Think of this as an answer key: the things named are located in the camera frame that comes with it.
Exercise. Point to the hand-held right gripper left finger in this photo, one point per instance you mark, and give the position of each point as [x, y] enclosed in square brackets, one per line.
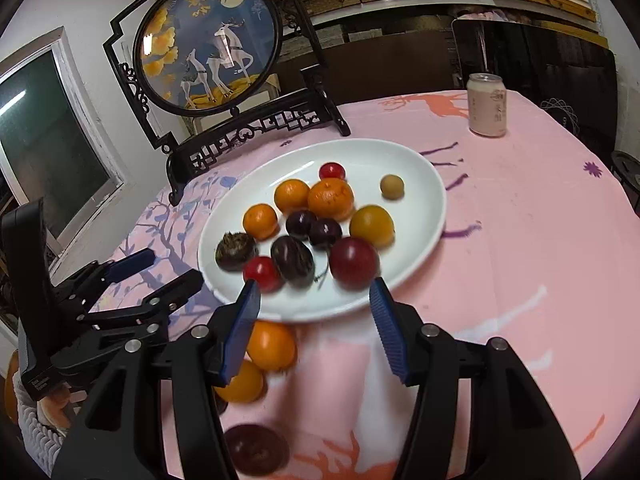
[240, 335]

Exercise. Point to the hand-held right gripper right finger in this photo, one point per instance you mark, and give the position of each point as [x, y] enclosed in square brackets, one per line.
[390, 335]

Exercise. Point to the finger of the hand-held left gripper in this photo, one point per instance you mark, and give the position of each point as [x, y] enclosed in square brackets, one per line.
[175, 290]
[132, 264]

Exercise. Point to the large red plum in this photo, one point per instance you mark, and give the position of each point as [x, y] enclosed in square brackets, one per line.
[353, 262]

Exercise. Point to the dark wrinkled passion fruit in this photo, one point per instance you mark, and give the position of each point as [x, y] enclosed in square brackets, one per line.
[292, 261]

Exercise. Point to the small orange mandarin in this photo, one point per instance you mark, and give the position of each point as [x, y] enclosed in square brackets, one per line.
[260, 220]

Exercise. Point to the yellow-green round citrus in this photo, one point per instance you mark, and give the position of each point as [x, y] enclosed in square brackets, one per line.
[372, 226]

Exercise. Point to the white oval plate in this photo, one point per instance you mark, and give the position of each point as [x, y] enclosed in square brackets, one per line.
[420, 220]

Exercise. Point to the small dark plum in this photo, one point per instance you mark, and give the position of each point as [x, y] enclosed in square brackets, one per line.
[300, 223]
[326, 232]

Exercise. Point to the large mandarin with stem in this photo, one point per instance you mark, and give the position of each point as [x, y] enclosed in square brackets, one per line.
[330, 200]

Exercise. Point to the tan longan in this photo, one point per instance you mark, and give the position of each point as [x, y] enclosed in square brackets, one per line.
[391, 186]

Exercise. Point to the small red cherry tomato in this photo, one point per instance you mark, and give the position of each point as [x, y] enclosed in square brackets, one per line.
[332, 171]

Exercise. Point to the person's left forearm knitted sleeve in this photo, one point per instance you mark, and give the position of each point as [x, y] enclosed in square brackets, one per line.
[37, 435]

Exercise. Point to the person's left hand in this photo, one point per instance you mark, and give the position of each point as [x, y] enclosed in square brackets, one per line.
[57, 407]

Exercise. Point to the yellow-orange round fruit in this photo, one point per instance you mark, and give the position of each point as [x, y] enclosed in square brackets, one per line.
[242, 385]

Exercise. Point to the white framed window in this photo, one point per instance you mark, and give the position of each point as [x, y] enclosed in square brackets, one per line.
[45, 155]

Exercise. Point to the pink printed tablecloth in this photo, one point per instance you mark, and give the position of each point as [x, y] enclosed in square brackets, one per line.
[525, 240]

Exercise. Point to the round deer screen black stand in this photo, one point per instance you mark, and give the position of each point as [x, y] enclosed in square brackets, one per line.
[205, 45]

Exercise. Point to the pale pink drink can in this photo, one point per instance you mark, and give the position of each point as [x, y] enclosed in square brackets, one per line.
[487, 105]

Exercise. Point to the black round weight plate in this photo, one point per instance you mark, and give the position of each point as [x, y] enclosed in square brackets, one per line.
[627, 172]

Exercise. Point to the white storage shelf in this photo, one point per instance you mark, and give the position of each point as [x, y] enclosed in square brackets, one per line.
[450, 2]

